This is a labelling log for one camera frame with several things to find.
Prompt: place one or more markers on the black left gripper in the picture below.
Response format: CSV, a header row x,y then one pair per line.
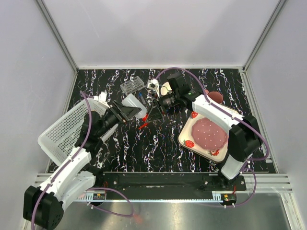
x,y
129,112

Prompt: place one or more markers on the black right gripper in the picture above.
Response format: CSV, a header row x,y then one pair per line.
x,y
156,111

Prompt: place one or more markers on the white wash bottle red cap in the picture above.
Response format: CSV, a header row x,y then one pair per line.
x,y
132,101

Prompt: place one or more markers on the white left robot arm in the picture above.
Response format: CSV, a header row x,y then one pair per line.
x,y
45,204

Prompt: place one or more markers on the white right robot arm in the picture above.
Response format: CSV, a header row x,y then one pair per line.
x,y
241,132

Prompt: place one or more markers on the blue capped test tube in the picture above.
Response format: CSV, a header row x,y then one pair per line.
x,y
142,98

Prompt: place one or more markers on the green white ceramic bowl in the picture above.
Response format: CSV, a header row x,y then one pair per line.
x,y
165,89

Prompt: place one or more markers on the clear test tube rack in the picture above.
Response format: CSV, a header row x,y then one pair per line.
x,y
132,85

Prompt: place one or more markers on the pink polka dot dish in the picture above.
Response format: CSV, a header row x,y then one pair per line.
x,y
208,135

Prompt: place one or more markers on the white strawberry pattern tray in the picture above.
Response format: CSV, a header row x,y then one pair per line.
x,y
185,139

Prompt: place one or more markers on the white perforated plastic basket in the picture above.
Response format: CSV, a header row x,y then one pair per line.
x,y
60,138

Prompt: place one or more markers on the left control box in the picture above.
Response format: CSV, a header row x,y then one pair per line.
x,y
99,196

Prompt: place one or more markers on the control box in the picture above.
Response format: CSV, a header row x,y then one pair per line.
x,y
99,196
229,199

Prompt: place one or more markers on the right control box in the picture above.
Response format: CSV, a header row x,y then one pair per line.
x,y
229,199

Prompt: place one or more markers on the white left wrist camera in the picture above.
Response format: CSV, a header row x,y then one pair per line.
x,y
101,98

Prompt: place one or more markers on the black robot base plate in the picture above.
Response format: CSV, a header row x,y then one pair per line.
x,y
198,180

